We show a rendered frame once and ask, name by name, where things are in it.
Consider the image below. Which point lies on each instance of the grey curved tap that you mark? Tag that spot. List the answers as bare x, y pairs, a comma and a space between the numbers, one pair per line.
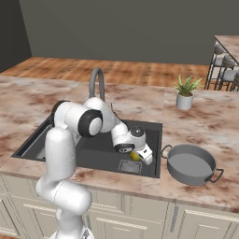
100, 77

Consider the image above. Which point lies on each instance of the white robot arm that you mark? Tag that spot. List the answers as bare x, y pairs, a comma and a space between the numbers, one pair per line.
60, 155

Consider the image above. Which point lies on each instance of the cream cupboard door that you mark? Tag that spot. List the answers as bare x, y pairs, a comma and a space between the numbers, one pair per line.
9, 214
121, 227
211, 225
35, 219

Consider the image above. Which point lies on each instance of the dark grey sink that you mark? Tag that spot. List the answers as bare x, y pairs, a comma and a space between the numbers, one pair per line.
99, 152

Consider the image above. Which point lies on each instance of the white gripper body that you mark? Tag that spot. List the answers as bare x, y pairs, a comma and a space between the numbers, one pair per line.
146, 155

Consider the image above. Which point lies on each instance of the yellow lemon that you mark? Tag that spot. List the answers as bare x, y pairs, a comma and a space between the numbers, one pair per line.
134, 156

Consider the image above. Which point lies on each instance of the green plant in white pot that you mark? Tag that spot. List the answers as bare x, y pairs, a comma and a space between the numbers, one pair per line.
185, 98

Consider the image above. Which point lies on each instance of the black bar stool grey seat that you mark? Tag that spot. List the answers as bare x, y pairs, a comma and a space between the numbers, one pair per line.
236, 81
228, 70
218, 57

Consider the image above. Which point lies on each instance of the cream drawer front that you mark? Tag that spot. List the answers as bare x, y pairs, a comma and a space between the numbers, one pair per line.
109, 200

